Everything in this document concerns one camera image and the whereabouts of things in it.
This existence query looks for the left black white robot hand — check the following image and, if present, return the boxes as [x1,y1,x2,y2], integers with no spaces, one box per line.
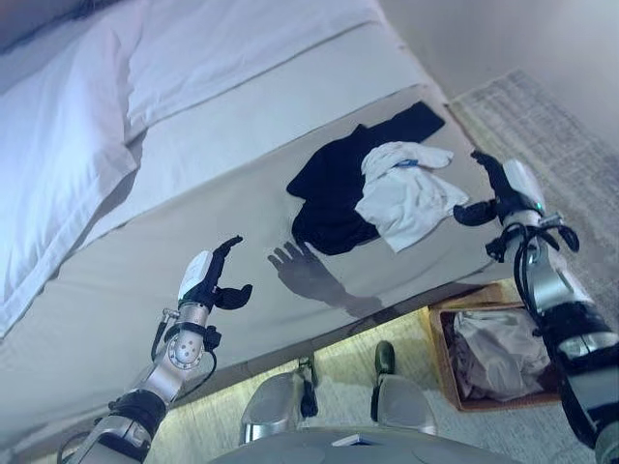
[177,235,253,311]

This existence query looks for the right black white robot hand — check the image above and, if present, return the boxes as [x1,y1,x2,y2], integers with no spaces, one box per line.
[453,151,546,227]

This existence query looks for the white garment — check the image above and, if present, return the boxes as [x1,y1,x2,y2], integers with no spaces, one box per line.
[355,141,469,253]

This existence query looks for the black garment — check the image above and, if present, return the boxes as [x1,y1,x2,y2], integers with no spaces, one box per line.
[285,101,446,256]

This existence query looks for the beige garment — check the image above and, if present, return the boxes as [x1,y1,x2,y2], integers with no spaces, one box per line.
[453,310,552,402]

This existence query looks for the beige bed runner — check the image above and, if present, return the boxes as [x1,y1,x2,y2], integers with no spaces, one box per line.
[0,84,497,458]

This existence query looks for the tan wicker basket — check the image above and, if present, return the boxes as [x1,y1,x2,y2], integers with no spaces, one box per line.
[427,282,567,413]

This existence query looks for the bed with white sheet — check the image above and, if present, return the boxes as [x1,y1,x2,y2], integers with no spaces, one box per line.
[0,0,497,458]

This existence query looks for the grey striped rug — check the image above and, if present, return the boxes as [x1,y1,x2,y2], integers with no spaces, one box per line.
[159,70,619,464]

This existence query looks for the left silver robot leg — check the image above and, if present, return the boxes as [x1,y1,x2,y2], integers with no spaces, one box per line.
[239,355,320,446]

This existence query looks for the silver robot leg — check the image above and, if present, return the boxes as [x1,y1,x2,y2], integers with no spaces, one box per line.
[239,355,320,446]
[369,340,436,436]

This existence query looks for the white duvet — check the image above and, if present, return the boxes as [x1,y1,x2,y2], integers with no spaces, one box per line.
[0,0,388,339]

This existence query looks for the grey robot torso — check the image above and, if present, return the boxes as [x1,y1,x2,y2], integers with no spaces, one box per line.
[207,424,523,464]

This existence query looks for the right silver robot leg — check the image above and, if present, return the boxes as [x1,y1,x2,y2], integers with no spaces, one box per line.
[369,340,436,436]

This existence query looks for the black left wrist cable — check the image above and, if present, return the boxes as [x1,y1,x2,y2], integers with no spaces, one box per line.
[150,308,220,391]

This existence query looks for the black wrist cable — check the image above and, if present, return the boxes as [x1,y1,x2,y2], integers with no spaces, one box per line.
[150,308,220,391]
[486,219,580,339]

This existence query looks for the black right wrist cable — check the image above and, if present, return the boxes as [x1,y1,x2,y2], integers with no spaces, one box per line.
[486,219,580,339]

